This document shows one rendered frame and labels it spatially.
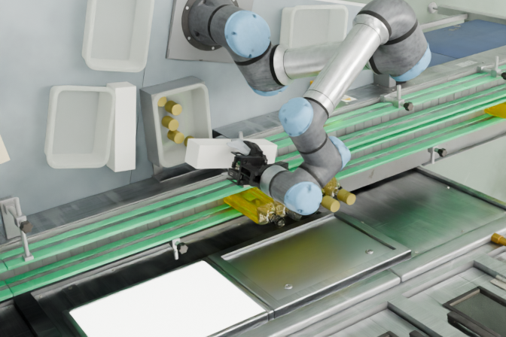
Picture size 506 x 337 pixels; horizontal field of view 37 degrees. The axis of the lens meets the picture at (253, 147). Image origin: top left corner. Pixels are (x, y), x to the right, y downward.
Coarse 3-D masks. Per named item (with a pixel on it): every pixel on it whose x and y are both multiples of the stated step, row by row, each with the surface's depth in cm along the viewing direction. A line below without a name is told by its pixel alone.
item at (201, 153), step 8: (192, 144) 193; (200, 144) 190; (208, 144) 192; (216, 144) 193; (224, 144) 194; (264, 144) 202; (272, 144) 203; (192, 152) 193; (200, 152) 190; (208, 152) 192; (216, 152) 193; (224, 152) 194; (240, 152) 197; (264, 152) 202; (272, 152) 203; (184, 160) 196; (192, 160) 193; (200, 160) 191; (208, 160) 192; (216, 160) 194; (224, 160) 195; (232, 160) 197; (272, 160) 204
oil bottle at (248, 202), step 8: (240, 192) 221; (248, 192) 220; (224, 200) 227; (232, 200) 223; (240, 200) 218; (248, 200) 215; (256, 200) 215; (264, 200) 215; (240, 208) 219; (248, 208) 215; (256, 208) 212; (264, 208) 211; (272, 208) 212; (248, 216) 216; (256, 216) 213; (264, 216) 211; (264, 224) 212
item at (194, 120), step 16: (160, 96) 210; (176, 96) 222; (192, 96) 224; (208, 96) 219; (160, 112) 220; (192, 112) 226; (208, 112) 221; (160, 128) 222; (192, 128) 228; (208, 128) 222; (160, 144) 215; (176, 144) 226; (160, 160) 216; (176, 160) 220
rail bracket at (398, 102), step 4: (400, 88) 244; (400, 92) 244; (380, 96) 251; (384, 96) 250; (388, 96) 250; (400, 96) 245; (380, 100) 252; (384, 100) 250; (388, 100) 249; (392, 100) 247; (396, 100) 245; (400, 100) 245; (396, 104) 245; (400, 104) 245; (404, 104) 243; (408, 104) 241; (412, 104) 242; (408, 108) 242; (412, 108) 242
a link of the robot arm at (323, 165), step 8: (328, 144) 170; (336, 144) 174; (344, 144) 175; (320, 152) 169; (328, 152) 171; (336, 152) 173; (344, 152) 174; (304, 160) 173; (312, 160) 171; (320, 160) 171; (328, 160) 172; (336, 160) 173; (344, 160) 174; (304, 168) 172; (312, 168) 172; (320, 168) 172; (328, 168) 173; (336, 168) 174; (312, 176) 171; (320, 176) 172; (328, 176) 173; (320, 184) 172
